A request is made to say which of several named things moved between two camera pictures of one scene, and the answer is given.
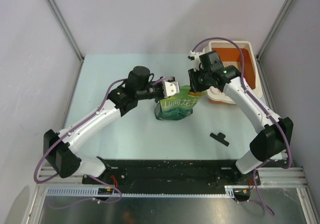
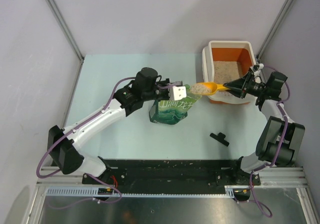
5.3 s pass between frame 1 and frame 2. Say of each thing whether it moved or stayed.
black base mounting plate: stayed
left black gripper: stayed
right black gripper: moved
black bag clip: stayed
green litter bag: moved
